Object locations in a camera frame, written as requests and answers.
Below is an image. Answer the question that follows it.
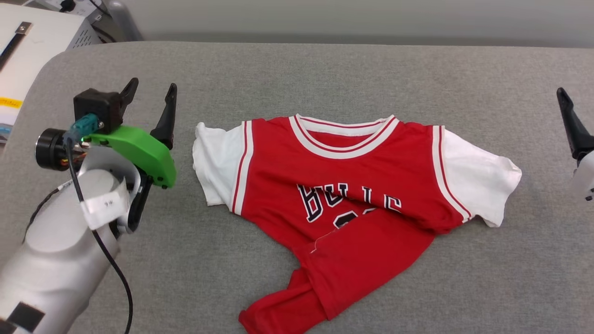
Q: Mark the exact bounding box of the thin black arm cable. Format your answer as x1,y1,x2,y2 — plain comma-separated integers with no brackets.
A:
22,186,66,243

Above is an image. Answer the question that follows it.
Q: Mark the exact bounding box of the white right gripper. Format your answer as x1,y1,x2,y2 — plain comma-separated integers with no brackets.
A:
556,87,594,201

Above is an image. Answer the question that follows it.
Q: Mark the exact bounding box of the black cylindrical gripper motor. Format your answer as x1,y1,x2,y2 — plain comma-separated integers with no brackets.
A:
35,128,71,172

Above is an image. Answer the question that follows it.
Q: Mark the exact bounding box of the grey fabric sofa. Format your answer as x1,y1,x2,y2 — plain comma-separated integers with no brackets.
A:
0,41,594,334

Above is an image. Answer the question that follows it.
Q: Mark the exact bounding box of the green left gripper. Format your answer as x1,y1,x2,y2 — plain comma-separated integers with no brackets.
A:
85,77,178,189

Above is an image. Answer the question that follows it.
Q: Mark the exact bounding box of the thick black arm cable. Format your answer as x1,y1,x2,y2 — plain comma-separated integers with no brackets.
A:
65,137,134,334

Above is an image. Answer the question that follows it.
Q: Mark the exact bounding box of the white flat box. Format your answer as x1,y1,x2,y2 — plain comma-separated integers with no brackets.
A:
0,2,103,144

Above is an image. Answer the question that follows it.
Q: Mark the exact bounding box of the grey metal frame leg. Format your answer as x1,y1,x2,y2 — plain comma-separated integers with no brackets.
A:
100,0,143,42

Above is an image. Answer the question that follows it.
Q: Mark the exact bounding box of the white paper label tape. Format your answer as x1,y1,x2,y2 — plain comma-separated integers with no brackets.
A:
80,181,131,231

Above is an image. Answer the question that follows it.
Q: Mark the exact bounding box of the black strap with metal end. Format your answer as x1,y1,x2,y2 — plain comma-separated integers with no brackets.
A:
0,22,33,71

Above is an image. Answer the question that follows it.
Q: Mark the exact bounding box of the red and white basketball jersey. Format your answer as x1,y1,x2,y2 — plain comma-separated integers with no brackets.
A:
192,114,523,334

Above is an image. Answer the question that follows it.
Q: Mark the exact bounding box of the teal camera connector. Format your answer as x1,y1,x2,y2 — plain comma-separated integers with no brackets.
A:
70,115,101,139

